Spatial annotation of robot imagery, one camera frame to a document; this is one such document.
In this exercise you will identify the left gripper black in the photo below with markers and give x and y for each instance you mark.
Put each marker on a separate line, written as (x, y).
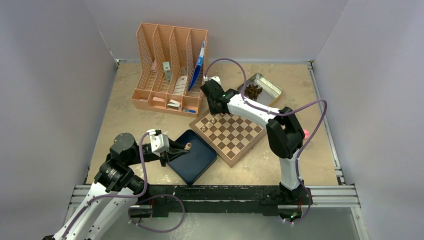
(169, 154)

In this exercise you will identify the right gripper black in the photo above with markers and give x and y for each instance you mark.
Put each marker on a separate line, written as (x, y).
(213, 110)

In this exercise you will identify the light chess piece eleventh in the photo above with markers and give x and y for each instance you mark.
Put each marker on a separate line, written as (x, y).
(188, 146)

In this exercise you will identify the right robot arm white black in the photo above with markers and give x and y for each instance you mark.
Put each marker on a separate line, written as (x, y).
(284, 132)

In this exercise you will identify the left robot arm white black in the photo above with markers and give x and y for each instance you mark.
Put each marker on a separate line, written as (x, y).
(116, 187)

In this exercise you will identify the pile of dark chess pieces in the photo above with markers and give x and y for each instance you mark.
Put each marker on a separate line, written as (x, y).
(253, 91)

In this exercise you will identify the wooden chess board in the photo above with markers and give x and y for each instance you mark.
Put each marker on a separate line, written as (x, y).
(231, 136)

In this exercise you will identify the dark blue tray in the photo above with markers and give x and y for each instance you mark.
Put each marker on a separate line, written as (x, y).
(189, 167)

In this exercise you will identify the blue folder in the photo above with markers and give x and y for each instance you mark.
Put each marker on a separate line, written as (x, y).
(198, 66)

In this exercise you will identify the white labelled tube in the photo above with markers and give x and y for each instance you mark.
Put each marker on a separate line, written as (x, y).
(180, 85)

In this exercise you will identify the yellow metal tin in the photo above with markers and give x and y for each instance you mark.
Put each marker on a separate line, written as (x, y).
(271, 93)

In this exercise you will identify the white stapler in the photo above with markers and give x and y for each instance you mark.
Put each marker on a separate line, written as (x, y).
(173, 104)

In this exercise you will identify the pink eraser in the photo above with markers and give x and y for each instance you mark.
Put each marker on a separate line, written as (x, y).
(158, 99)

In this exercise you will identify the pink plastic desk organizer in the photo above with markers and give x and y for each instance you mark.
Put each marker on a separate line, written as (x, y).
(180, 46)

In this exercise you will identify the green white small box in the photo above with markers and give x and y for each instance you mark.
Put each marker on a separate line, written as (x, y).
(167, 71)

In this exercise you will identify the pink capped small bottle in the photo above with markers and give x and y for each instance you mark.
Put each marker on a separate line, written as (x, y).
(306, 134)

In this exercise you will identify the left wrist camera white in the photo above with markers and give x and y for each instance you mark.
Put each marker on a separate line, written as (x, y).
(156, 140)

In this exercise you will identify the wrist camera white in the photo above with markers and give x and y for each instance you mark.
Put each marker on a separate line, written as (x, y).
(156, 140)
(212, 78)

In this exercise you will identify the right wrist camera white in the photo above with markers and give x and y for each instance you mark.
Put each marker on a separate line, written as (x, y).
(212, 78)

